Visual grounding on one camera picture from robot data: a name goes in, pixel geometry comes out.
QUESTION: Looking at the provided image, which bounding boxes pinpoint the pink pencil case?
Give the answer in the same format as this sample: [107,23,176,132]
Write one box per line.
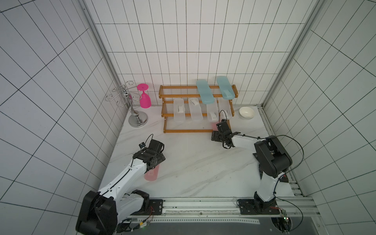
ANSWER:
[211,121,218,131]
[145,165,160,182]

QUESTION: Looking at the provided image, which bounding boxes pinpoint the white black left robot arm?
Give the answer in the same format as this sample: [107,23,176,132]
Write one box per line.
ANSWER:
[75,139,165,235]

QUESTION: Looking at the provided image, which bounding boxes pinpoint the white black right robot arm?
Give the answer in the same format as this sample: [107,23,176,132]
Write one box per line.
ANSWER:
[211,120,292,215]

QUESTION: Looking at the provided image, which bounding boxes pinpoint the orange wooden two-tier shelf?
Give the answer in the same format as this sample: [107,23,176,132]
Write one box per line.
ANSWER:
[159,86,235,133]

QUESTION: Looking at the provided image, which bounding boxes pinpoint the white ceramic bowl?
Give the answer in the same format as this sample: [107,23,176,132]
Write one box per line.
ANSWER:
[239,107,255,119]

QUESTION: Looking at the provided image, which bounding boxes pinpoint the chrome glass holder stand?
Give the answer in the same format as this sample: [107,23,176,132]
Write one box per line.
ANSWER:
[105,81,148,128]

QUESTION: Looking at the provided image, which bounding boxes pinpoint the magenta plastic goblet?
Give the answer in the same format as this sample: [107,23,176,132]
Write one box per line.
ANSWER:
[137,83,152,109]

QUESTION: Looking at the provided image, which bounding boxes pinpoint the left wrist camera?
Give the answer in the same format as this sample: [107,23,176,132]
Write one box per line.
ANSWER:
[139,142,146,149]

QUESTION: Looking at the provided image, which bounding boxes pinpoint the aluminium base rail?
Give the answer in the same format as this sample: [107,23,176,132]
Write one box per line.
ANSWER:
[130,197,320,225]

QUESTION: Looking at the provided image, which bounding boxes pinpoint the electronics board with wires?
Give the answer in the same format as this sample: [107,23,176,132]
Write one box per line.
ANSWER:
[271,211,292,233]

